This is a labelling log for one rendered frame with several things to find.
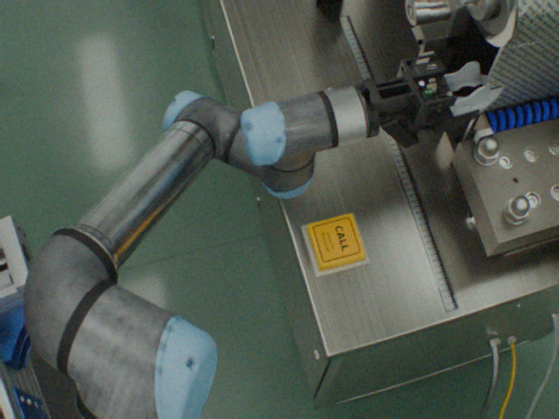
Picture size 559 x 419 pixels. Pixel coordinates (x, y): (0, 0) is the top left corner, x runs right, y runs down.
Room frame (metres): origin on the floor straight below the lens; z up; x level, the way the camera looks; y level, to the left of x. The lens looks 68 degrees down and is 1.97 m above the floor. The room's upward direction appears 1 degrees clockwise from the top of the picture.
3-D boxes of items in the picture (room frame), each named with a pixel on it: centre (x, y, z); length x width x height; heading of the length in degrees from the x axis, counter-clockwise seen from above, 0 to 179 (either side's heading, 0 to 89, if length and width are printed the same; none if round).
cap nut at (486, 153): (0.46, -0.29, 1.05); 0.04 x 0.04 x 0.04
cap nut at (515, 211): (0.38, -0.33, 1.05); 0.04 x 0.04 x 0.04
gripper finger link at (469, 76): (0.54, -0.26, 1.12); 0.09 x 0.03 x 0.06; 108
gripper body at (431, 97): (0.50, -0.16, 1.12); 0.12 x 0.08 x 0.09; 107
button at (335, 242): (0.37, -0.08, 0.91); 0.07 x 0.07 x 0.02; 17
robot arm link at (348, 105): (0.48, -0.08, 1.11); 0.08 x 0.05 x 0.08; 17
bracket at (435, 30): (0.61, -0.21, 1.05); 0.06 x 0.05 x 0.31; 107
